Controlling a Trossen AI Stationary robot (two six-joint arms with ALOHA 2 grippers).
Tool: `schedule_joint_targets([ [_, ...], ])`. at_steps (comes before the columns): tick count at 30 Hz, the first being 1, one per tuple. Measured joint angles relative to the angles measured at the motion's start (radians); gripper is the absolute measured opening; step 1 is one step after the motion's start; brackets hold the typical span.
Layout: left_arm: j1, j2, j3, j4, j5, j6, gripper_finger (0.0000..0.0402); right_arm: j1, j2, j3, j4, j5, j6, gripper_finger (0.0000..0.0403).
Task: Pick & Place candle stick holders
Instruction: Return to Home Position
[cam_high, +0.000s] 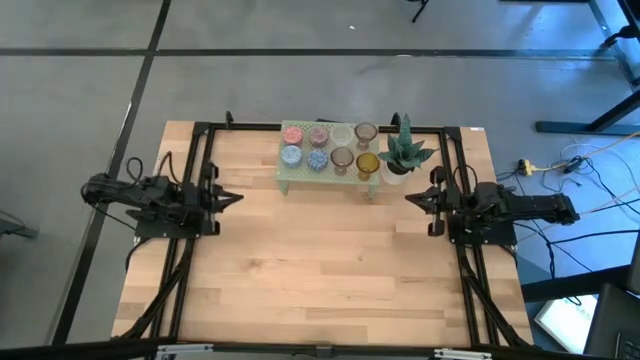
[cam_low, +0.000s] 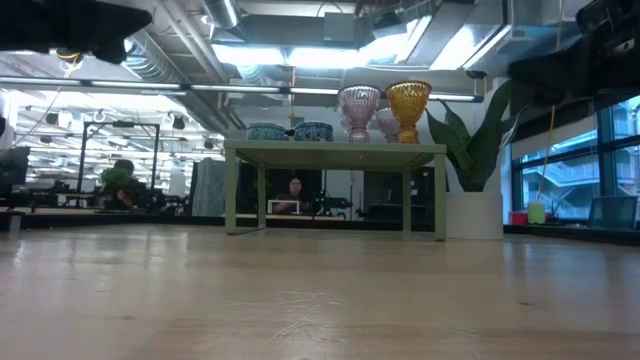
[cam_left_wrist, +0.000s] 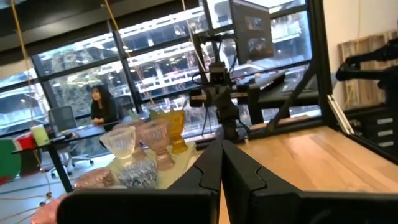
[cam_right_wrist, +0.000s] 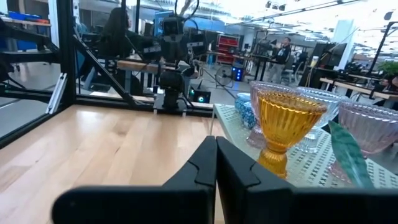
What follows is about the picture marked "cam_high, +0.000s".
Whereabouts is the pink patterned round tin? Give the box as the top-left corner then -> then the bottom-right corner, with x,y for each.
282,125 -> 305,147

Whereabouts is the purple patterned round tin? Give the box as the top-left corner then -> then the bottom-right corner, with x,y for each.
308,126 -> 330,148

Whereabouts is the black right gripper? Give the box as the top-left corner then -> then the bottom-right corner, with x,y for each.
404,166 -> 474,238

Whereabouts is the black floor beam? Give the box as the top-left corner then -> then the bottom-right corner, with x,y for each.
519,263 -> 632,302

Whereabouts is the mauve glass goblet candle holder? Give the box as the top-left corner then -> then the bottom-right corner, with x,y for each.
354,121 -> 379,151

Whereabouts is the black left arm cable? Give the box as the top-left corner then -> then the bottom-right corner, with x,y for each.
124,151 -> 181,186

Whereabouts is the dark desk frame rail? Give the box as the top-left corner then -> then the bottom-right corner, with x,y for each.
587,0 -> 640,86

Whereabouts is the silver crossbar bracket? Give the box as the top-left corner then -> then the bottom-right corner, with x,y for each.
156,343 -> 215,360
433,347 -> 492,360

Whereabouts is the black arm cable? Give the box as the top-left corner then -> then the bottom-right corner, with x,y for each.
124,151 -> 181,186
452,164 -> 476,189

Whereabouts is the green perforated metal shelf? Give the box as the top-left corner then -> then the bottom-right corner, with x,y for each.
275,119 -> 381,200

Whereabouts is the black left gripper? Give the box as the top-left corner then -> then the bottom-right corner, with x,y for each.
198,162 -> 245,237

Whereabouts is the pink-brown glass candle holder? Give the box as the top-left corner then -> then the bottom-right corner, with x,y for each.
330,146 -> 355,177

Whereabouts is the black laptop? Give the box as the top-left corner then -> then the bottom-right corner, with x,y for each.
583,282 -> 640,360

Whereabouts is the white board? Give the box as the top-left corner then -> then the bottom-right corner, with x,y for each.
532,293 -> 600,355

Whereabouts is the black rig crossbar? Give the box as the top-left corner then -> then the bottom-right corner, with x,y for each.
0,337 -> 640,360

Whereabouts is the amber glass candle holder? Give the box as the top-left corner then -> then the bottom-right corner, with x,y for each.
355,152 -> 381,182

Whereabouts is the grey furniture foot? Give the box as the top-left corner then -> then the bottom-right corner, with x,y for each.
0,212 -> 40,242

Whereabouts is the tan floor cable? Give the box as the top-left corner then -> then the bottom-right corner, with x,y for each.
534,130 -> 640,174
517,188 -> 640,244

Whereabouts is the black floor cable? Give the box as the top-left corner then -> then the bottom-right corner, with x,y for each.
514,227 -> 640,281

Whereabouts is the white floor cable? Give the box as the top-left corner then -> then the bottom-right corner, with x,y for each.
559,142 -> 640,169

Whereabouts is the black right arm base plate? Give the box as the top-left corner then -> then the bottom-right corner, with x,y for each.
446,219 -> 518,246

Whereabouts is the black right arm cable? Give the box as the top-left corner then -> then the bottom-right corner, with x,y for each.
452,164 -> 476,189

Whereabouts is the black tripod leg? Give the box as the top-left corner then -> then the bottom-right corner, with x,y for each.
407,0 -> 431,24

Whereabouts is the blue patterned round tin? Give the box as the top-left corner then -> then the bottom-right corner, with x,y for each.
280,144 -> 304,169
306,148 -> 330,173

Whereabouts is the clear glass candle holder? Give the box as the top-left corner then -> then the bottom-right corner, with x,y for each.
331,123 -> 355,147

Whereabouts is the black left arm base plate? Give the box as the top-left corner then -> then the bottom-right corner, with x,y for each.
133,212 -> 206,240

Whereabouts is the potted succulent plant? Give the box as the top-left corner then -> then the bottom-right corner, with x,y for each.
377,113 -> 440,187

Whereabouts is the black desk foot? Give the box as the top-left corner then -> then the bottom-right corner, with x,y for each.
535,88 -> 640,136

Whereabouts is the black aluminium table frame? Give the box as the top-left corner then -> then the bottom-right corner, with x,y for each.
119,110 -> 534,349

